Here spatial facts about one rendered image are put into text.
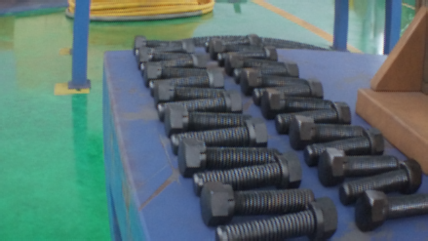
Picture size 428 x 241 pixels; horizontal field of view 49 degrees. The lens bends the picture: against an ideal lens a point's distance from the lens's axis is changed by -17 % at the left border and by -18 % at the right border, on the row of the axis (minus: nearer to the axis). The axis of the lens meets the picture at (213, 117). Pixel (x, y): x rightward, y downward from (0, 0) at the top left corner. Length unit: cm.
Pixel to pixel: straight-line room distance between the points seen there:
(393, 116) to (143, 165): 17
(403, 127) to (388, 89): 7
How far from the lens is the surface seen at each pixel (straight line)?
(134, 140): 33
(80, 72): 252
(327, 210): 23
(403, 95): 41
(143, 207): 26
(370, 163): 30
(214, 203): 24
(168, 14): 419
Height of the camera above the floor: 77
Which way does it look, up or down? 21 degrees down
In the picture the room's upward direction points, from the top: 3 degrees clockwise
